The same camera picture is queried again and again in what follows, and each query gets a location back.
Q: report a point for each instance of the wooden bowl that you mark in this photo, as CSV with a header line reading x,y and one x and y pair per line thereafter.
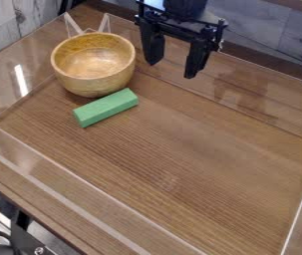
x,y
94,63

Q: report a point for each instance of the green rectangular block stick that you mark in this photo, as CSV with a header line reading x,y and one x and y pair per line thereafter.
x,y
106,107

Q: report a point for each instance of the clear acrylic tray walls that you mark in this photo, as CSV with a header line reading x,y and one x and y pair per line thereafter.
x,y
193,174

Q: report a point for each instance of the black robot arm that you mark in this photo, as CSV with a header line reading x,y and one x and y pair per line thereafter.
x,y
185,20

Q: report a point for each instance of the black table leg bracket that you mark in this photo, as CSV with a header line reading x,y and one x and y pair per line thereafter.
x,y
27,244

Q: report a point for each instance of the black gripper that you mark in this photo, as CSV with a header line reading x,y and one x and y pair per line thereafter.
x,y
186,20

